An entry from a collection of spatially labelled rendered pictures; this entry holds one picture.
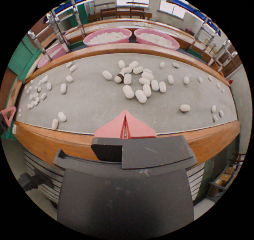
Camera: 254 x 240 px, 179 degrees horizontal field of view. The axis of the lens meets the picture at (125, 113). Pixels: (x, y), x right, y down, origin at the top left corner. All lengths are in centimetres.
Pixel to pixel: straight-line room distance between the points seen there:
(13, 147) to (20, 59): 127
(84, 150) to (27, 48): 99
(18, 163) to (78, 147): 172
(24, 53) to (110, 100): 94
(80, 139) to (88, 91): 14
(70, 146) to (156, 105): 24
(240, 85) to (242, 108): 84
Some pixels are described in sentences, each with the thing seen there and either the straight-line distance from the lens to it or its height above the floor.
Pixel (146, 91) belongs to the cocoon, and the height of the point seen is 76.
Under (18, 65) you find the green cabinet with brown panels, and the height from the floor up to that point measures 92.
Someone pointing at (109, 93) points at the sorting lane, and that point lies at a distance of 23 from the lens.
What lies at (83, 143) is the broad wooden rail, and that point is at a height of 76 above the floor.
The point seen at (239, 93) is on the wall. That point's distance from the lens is 446.
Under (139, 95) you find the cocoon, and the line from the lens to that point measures 20.
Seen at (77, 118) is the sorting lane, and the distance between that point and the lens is 24.
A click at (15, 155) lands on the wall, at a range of 182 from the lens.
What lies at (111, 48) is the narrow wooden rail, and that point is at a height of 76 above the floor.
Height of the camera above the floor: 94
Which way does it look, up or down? 76 degrees down
